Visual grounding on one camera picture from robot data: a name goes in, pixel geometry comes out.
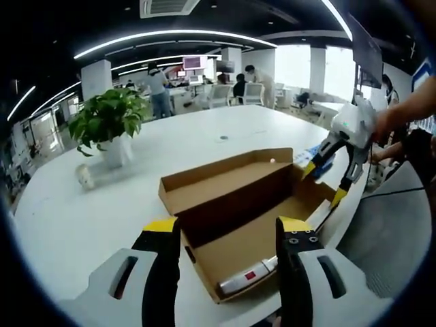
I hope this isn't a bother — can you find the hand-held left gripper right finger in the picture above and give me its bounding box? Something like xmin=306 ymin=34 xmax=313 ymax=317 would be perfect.
xmin=275 ymin=216 xmax=392 ymax=327

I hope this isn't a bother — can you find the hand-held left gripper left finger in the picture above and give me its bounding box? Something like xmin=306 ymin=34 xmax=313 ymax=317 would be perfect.
xmin=73 ymin=216 xmax=181 ymax=327

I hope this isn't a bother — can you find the blue white wall poster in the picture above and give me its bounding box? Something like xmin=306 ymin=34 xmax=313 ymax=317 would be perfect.
xmin=410 ymin=57 xmax=436 ymax=93

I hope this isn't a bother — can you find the white spray bottle red label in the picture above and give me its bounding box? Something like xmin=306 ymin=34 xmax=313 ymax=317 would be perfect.
xmin=217 ymin=257 xmax=279 ymax=297

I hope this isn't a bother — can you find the white table socket panel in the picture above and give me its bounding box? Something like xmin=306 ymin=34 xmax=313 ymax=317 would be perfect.
xmin=217 ymin=128 xmax=268 ymax=142

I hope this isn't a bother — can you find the ceiling air conditioner vent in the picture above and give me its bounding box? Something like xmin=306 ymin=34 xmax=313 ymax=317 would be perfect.
xmin=139 ymin=0 xmax=202 ymax=19

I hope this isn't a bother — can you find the person's right hand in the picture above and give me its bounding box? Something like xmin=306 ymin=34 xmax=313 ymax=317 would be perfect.
xmin=371 ymin=107 xmax=405 ymax=141

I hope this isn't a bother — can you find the pink screen monitor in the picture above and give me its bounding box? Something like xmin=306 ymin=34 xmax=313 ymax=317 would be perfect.
xmin=183 ymin=56 xmax=208 ymax=71

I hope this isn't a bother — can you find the curved ceiling light strip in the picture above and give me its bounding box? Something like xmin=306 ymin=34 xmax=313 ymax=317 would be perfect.
xmin=74 ymin=29 xmax=279 ymax=59

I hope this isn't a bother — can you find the patterned paper cup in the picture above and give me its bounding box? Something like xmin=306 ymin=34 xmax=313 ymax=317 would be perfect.
xmin=75 ymin=163 xmax=97 ymax=189

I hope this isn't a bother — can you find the green plant in white pot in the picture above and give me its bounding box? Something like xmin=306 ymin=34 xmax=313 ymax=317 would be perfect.
xmin=67 ymin=87 xmax=153 ymax=168

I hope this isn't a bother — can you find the white office chair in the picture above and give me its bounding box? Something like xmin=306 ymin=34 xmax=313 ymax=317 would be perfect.
xmin=208 ymin=84 xmax=233 ymax=109
xmin=243 ymin=82 xmax=265 ymax=106

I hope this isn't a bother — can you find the grey mesh office chair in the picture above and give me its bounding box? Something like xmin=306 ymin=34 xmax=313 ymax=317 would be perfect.
xmin=335 ymin=163 xmax=433 ymax=301

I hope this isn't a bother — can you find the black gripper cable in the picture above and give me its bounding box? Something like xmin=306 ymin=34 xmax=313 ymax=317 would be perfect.
xmin=360 ymin=185 xmax=427 ymax=202

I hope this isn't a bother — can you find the black monitor on stand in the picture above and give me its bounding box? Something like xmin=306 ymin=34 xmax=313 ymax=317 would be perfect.
xmin=347 ymin=12 xmax=384 ymax=88

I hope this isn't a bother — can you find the brown cardboard shoe box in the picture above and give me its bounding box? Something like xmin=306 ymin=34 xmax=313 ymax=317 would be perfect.
xmin=159 ymin=147 xmax=338 ymax=305

